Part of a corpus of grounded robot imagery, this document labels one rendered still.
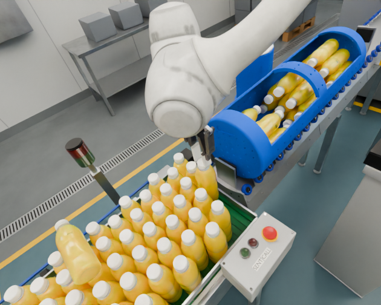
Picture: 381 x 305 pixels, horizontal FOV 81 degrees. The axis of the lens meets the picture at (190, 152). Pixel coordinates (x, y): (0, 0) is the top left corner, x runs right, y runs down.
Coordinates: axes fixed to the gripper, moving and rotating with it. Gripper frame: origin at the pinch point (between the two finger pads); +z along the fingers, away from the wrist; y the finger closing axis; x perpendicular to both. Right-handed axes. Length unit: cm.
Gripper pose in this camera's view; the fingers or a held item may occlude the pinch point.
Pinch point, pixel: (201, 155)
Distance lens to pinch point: 70.9
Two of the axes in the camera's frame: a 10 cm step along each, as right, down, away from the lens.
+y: -6.8, -4.3, 5.9
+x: -7.1, 5.9, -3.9
